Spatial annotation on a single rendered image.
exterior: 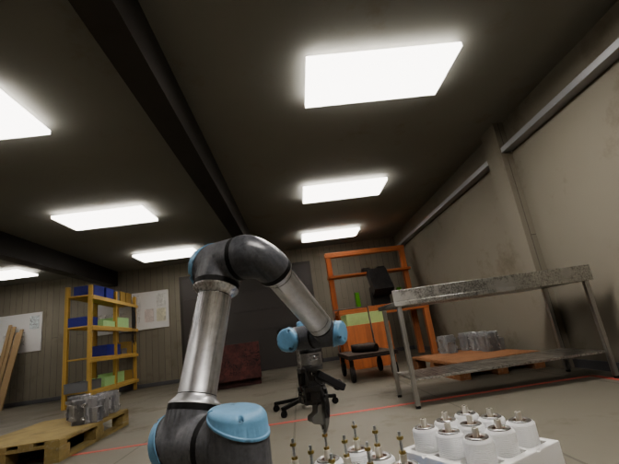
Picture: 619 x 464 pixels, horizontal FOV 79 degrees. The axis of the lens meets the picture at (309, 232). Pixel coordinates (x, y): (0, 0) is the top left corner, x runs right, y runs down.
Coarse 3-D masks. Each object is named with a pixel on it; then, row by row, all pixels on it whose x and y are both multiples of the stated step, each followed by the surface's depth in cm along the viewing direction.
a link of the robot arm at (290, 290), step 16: (240, 240) 94; (256, 240) 94; (240, 256) 92; (256, 256) 92; (272, 256) 94; (240, 272) 93; (256, 272) 93; (272, 272) 94; (288, 272) 97; (272, 288) 100; (288, 288) 99; (304, 288) 104; (288, 304) 103; (304, 304) 103; (304, 320) 107; (320, 320) 109; (336, 320) 116; (320, 336) 112; (336, 336) 112
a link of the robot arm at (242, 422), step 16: (208, 416) 71; (224, 416) 69; (240, 416) 70; (256, 416) 71; (208, 432) 71; (224, 432) 68; (240, 432) 68; (256, 432) 69; (192, 448) 71; (208, 448) 69; (224, 448) 67; (240, 448) 67; (256, 448) 68
